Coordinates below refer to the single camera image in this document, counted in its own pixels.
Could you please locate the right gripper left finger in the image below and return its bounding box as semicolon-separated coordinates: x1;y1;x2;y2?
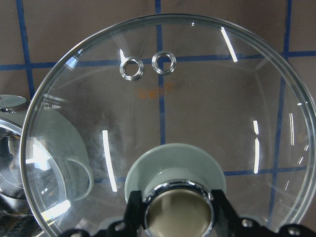
123;190;148;232

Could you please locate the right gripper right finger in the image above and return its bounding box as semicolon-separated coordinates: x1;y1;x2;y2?
211;190;239;232

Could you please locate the glass pot lid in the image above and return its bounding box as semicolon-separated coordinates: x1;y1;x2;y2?
20;14;316;237

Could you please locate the pale green electric pot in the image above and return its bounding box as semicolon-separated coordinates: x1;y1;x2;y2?
0;94;94;237

